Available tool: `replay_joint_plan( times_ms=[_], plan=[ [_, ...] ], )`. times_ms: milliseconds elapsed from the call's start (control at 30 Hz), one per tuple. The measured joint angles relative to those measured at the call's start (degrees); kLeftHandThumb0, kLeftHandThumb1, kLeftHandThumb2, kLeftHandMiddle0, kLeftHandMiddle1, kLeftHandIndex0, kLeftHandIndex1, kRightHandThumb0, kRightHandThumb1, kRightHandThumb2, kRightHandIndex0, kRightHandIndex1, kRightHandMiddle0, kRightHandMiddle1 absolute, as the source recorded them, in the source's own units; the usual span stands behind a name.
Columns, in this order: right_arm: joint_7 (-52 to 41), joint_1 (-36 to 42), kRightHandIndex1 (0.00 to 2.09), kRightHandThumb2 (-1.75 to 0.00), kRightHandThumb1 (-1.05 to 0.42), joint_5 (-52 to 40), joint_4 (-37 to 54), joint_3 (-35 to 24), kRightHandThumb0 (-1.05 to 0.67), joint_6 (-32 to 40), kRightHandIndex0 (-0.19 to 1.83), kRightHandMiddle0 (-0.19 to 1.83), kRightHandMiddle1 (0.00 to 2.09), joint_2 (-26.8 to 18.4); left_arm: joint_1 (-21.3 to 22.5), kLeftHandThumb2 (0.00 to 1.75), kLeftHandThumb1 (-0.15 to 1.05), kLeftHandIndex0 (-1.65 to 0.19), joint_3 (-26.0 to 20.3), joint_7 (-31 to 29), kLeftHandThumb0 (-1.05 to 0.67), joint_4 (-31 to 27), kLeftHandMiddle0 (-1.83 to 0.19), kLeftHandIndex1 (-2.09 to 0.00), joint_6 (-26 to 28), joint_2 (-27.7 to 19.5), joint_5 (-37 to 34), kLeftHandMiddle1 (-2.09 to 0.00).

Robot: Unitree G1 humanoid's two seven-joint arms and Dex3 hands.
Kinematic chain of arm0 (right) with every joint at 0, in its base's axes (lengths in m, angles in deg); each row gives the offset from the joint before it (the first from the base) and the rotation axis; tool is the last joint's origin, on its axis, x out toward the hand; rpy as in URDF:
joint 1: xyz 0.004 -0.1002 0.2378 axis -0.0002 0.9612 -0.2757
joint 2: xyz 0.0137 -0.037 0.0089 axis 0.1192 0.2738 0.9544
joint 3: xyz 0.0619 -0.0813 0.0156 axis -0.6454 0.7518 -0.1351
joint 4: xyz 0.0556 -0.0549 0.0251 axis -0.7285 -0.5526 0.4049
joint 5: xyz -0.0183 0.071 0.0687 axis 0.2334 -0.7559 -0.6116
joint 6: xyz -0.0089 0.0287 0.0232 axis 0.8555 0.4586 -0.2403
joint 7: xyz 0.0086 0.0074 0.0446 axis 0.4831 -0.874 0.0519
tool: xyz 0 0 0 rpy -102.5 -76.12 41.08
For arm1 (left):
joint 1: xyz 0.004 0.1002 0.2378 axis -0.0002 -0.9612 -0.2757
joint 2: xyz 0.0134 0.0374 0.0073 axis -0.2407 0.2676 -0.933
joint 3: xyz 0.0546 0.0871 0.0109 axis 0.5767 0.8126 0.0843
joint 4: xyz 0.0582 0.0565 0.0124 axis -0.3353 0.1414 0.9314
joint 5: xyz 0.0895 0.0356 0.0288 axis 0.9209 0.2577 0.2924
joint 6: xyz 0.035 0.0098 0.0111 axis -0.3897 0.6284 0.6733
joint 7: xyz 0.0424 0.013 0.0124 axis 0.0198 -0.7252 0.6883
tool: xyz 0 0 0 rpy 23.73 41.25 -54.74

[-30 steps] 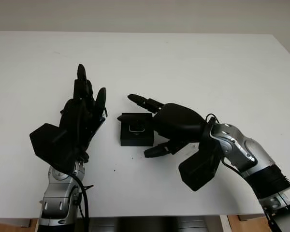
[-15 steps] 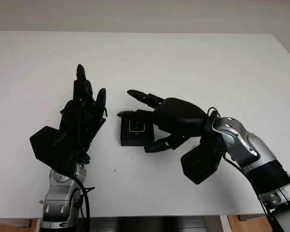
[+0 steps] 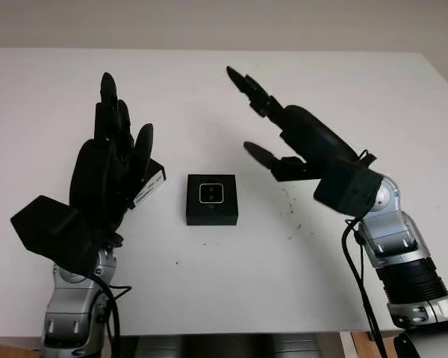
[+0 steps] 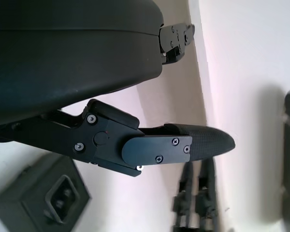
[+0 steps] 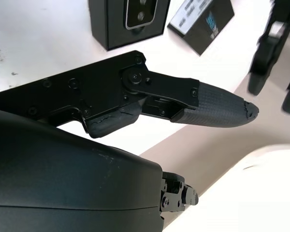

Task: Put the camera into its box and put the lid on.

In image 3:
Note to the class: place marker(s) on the dark grey robot torso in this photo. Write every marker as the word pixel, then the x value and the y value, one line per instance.
pixel 224 347

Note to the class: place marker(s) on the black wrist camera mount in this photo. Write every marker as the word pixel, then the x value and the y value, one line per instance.
pixel 343 190
pixel 45 227

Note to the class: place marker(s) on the black camera box base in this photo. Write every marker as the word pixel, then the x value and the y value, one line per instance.
pixel 209 218

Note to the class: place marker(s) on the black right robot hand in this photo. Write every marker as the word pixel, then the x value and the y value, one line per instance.
pixel 313 138

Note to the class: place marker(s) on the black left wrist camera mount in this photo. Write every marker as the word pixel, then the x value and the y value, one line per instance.
pixel 45 227

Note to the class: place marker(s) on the black box lid white label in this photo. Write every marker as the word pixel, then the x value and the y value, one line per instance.
pixel 157 175

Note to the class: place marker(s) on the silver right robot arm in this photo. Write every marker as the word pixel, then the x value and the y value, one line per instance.
pixel 403 261

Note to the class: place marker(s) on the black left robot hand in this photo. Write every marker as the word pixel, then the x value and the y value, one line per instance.
pixel 97 175

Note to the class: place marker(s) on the small silver action camera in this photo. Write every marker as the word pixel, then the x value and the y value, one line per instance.
pixel 211 194

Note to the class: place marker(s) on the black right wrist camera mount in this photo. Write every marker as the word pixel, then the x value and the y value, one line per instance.
pixel 343 190

